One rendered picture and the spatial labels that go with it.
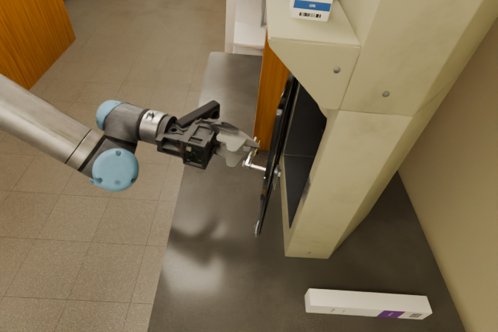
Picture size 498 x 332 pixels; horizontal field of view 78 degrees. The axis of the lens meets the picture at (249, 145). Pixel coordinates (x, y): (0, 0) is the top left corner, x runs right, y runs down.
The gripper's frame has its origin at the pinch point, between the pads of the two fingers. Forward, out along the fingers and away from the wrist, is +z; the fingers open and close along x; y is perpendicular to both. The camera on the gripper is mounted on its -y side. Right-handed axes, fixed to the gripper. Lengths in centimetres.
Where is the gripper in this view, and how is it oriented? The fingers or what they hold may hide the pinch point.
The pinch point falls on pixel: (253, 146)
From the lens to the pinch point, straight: 67.2
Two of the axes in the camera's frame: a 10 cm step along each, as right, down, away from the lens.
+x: 0.8, -7.0, -7.0
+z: 9.6, 2.5, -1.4
